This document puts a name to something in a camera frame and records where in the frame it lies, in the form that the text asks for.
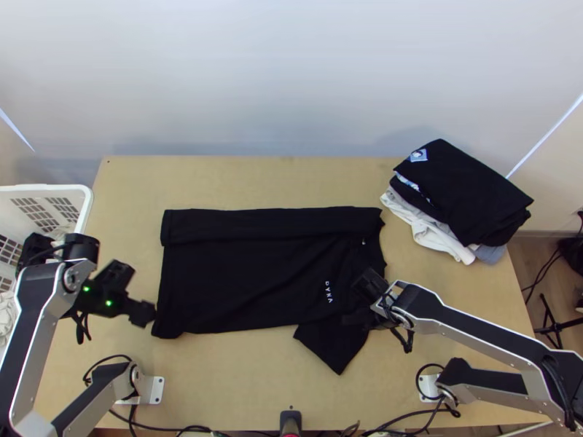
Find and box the black cable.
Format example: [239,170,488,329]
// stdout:
[520,247,567,306]
[108,406,221,437]
[359,406,456,437]
[82,354,136,388]
[414,362,462,418]

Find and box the pile of folded clothes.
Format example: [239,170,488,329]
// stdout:
[380,138,535,266]

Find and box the black t-shirt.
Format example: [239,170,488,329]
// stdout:
[150,206,389,376]

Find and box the white laundry basket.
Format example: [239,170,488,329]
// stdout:
[0,184,95,292]

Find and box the black tripod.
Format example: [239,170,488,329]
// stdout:
[533,293,583,339]

